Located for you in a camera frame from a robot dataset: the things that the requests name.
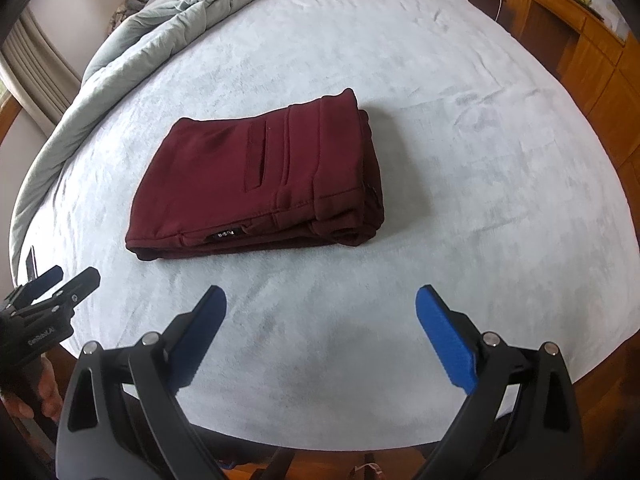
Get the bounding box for beige curtain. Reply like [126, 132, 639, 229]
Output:
[0, 9, 82, 128]

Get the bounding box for grey duvet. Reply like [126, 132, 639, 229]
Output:
[11, 0, 365, 246]

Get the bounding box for person's left hand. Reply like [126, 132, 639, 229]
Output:
[0, 355, 65, 422]

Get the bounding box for wooden cabinet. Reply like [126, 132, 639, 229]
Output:
[502, 0, 640, 221]

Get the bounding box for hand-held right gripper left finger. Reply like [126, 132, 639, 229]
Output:
[55, 285, 228, 480]

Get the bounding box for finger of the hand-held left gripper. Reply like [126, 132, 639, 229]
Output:
[14, 267, 101, 320]
[2, 266, 64, 312]

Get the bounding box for maroon pants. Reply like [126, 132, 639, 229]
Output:
[125, 87, 387, 262]

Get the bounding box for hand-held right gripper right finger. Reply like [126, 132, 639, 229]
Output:
[416, 285, 586, 480]

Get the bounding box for white bed mattress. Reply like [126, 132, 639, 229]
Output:
[10, 0, 627, 448]

